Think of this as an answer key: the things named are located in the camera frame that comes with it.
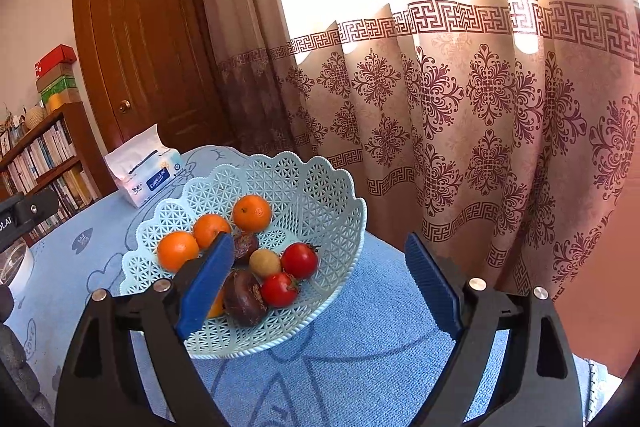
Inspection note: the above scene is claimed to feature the yellow-brown longan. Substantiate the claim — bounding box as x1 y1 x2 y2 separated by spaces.
249 248 282 279

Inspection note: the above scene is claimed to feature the large rough-skinned orange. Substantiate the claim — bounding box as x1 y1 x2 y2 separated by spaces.
232 194 273 232

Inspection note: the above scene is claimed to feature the glass kettle with white handle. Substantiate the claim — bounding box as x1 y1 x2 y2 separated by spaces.
0 242 35 303

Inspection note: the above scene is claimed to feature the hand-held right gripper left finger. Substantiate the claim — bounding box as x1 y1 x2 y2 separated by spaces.
54 232 236 427

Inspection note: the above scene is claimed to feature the small orange mandarin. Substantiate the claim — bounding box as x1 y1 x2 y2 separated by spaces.
193 213 233 250

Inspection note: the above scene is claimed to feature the white tissue box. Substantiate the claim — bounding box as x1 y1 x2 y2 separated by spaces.
104 123 182 208

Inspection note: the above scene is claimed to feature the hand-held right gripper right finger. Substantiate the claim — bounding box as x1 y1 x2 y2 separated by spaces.
404 232 586 427

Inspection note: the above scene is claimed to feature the wooden bookshelf with books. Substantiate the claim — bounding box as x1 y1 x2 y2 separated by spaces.
0 102 116 248

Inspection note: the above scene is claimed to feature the green box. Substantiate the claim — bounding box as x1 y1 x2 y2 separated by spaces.
40 77 78 105

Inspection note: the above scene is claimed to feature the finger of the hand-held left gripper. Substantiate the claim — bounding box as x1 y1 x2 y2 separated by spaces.
17 189 60 235

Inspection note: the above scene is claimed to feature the brown wooden door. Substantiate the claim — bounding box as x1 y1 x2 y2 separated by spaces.
72 0 236 158

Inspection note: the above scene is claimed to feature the blue printed blanket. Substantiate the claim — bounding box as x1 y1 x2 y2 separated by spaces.
0 144 608 427

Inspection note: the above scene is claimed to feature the light blue lattice basket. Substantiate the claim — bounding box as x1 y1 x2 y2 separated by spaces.
119 151 368 360

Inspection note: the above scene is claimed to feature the red box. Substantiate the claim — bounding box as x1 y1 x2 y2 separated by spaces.
34 44 77 80

